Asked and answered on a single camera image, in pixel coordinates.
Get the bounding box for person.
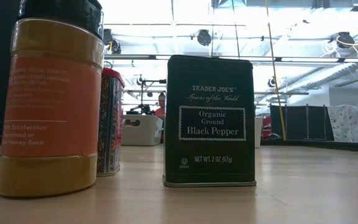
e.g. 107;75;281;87
154;92;167;144

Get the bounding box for grey-blue plastic bin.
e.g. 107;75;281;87
121;114;164;147

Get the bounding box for black pepper tin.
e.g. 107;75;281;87
162;54;257;189

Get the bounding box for black tripod stand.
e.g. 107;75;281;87
126;77;167;116

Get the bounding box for red smoked paprika tin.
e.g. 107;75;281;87
96;67;126;178

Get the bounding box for white plastic bin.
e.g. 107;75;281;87
254;116;264;149

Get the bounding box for red object beyond table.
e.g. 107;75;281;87
262;116;272;140

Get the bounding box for black room divider panels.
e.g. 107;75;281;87
268;104;358;141

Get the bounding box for long horizontal ceiling beam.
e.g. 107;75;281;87
103;54;358;63

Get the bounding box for orange-labelled turmeric jar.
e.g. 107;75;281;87
0;0;105;198

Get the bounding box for patterned white cloth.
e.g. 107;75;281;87
326;104;358;144

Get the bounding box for yellow cable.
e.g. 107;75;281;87
264;0;288;141

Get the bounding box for black metal table frame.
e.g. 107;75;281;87
261;138;358;154

